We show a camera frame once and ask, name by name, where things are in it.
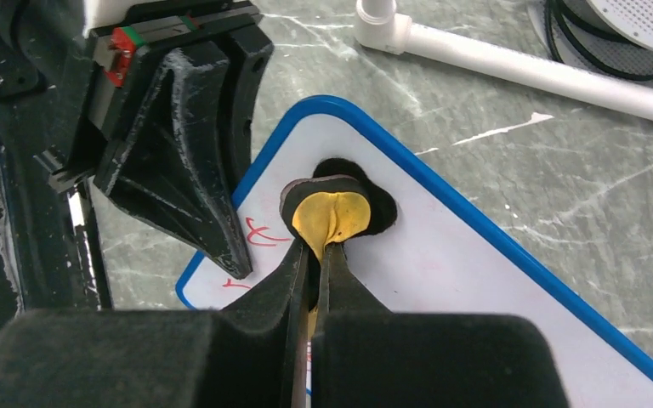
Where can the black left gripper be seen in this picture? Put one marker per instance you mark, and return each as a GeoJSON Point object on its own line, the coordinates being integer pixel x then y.
{"type": "Point", "coordinates": [164, 156]}

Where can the blue framed whiteboard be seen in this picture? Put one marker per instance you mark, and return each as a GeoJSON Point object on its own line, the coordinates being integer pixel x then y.
{"type": "Point", "coordinates": [441, 255]}

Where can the yellow black eraser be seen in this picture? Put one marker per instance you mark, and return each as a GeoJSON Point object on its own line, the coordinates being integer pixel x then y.
{"type": "Point", "coordinates": [337, 203]}

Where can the clear round plate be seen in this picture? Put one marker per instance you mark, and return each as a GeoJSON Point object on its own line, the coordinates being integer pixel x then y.
{"type": "Point", "coordinates": [574, 35]}

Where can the white PVC pipe frame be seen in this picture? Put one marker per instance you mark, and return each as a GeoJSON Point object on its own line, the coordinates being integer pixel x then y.
{"type": "Point", "coordinates": [379, 26]}

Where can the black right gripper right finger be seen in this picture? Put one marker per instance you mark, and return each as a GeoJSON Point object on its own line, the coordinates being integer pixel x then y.
{"type": "Point", "coordinates": [364, 355]}

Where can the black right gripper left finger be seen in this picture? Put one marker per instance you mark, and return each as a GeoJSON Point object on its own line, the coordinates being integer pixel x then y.
{"type": "Point", "coordinates": [248, 354]}

